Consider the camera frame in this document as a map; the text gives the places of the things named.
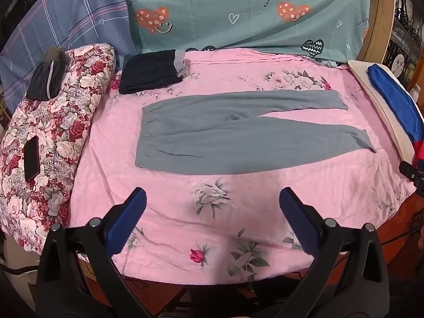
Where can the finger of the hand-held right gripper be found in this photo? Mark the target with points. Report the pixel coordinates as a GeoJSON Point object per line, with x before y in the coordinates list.
{"type": "Point", "coordinates": [410, 174]}

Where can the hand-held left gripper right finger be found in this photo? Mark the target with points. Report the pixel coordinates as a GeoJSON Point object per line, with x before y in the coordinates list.
{"type": "Point", "coordinates": [298, 220]}

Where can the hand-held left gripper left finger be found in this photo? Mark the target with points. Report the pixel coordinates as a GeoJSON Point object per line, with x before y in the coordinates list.
{"type": "Point", "coordinates": [128, 220]}

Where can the grey pants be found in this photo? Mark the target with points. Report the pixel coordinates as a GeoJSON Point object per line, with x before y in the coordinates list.
{"type": "Point", "coordinates": [205, 145]}

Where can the pink floral bedsheet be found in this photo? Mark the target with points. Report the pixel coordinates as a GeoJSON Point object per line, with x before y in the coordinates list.
{"type": "Point", "coordinates": [265, 205]}

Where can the cream pillow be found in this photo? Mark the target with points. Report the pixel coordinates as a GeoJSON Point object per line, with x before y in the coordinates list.
{"type": "Point", "coordinates": [384, 119]}

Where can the blue and red cloth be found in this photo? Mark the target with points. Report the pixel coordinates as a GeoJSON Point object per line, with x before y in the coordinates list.
{"type": "Point", "coordinates": [396, 96]}

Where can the red and white floral quilt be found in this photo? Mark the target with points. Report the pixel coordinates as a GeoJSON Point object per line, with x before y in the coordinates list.
{"type": "Point", "coordinates": [66, 132]}

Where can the black phone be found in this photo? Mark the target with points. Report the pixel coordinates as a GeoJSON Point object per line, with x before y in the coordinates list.
{"type": "Point", "coordinates": [31, 160]}

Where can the folded dark navy garment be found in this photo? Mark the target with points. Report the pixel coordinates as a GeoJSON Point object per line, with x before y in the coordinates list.
{"type": "Point", "coordinates": [145, 73]}

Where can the wooden headboard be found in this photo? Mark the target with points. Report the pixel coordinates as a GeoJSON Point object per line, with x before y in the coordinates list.
{"type": "Point", "coordinates": [379, 20]}

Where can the dark grey garment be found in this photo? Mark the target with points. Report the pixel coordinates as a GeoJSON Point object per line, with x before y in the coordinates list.
{"type": "Point", "coordinates": [44, 78]}

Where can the blue plaid pillow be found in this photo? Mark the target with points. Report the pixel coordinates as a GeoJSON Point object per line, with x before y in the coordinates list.
{"type": "Point", "coordinates": [66, 16]}

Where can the teal heart-print blanket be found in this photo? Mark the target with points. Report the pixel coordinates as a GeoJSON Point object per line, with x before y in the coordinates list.
{"type": "Point", "coordinates": [232, 10]}

